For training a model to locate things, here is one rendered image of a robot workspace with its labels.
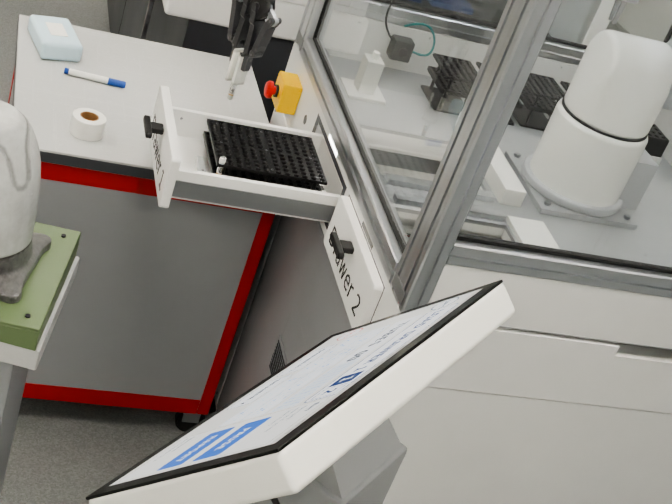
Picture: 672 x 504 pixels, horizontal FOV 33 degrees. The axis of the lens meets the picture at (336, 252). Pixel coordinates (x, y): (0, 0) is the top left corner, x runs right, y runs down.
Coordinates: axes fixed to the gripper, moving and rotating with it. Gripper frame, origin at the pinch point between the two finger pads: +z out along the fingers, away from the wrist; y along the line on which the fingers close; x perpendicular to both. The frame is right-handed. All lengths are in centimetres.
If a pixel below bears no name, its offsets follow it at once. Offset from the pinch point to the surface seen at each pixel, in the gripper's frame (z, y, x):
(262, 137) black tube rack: 10.9, 9.8, 2.1
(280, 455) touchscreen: -18, 100, -82
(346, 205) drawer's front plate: 8.1, 38.0, -1.6
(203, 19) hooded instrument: 20, -55, 40
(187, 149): 17.3, 1.5, -8.9
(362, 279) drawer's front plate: 11, 54, -12
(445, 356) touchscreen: -17, 95, -50
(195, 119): 13.0, -2.3, -5.3
